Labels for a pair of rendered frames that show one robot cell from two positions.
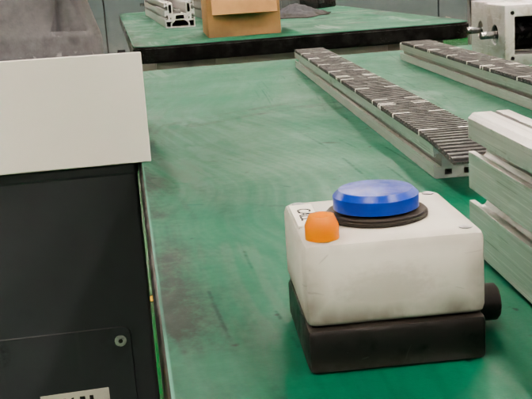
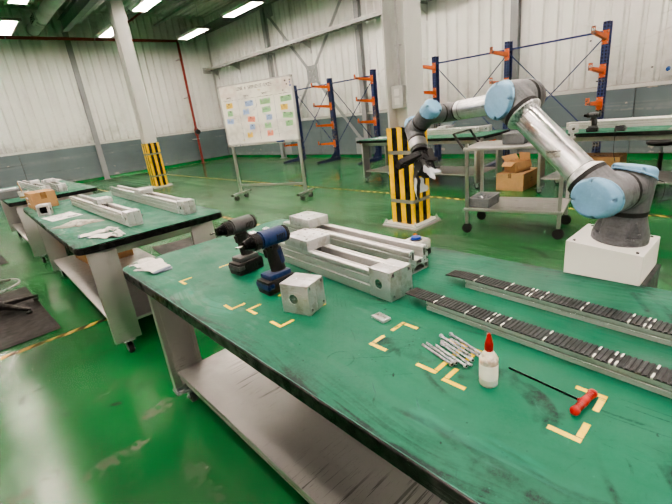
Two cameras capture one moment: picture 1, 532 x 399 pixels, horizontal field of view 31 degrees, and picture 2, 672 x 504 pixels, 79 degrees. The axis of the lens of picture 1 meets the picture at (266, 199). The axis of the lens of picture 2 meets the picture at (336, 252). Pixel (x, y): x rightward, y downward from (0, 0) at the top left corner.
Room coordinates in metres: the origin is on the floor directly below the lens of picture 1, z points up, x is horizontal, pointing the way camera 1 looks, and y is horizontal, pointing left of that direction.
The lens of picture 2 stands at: (1.52, -1.14, 1.35)
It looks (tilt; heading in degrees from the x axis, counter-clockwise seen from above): 19 degrees down; 147
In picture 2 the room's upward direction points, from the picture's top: 7 degrees counter-clockwise
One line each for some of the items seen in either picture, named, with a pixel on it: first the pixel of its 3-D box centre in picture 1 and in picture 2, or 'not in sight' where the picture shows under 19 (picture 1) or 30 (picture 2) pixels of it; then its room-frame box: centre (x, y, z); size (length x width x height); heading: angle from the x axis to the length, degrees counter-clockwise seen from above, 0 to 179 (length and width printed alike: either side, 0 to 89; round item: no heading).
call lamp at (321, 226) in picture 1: (321, 224); not in sight; (0.40, -0.02, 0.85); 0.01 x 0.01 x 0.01
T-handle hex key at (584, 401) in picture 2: not in sight; (545, 384); (1.18, -0.46, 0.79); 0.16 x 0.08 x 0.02; 1
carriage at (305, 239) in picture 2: not in sight; (307, 242); (0.18, -0.39, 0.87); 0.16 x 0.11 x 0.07; 4
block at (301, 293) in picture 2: not in sight; (305, 291); (0.49, -0.60, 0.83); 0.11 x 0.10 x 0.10; 115
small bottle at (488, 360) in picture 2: not in sight; (488, 358); (1.09, -0.52, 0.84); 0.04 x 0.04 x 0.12
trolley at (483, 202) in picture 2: not in sight; (512, 179); (-0.84, 2.60, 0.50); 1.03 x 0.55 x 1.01; 20
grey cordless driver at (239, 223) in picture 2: not in sight; (236, 246); (0.03, -0.62, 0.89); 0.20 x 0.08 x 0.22; 103
